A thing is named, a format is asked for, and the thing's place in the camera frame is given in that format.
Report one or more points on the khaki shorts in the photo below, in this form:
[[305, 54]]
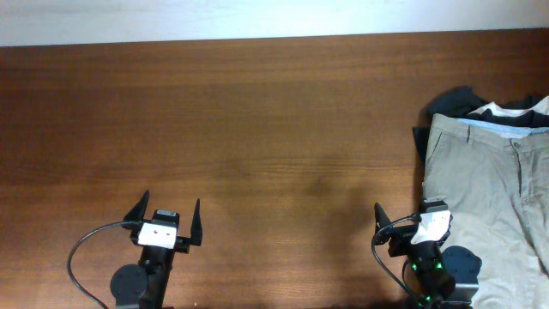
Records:
[[494, 179]]

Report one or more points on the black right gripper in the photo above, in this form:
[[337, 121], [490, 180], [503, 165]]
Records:
[[401, 238]]

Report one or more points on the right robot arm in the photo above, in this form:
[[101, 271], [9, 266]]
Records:
[[431, 277]]

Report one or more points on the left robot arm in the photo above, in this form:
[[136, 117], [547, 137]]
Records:
[[143, 285]]

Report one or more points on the dark shirt with white collar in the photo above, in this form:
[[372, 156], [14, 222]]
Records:
[[524, 121]]

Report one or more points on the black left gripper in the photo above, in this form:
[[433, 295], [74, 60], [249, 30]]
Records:
[[181, 243]]

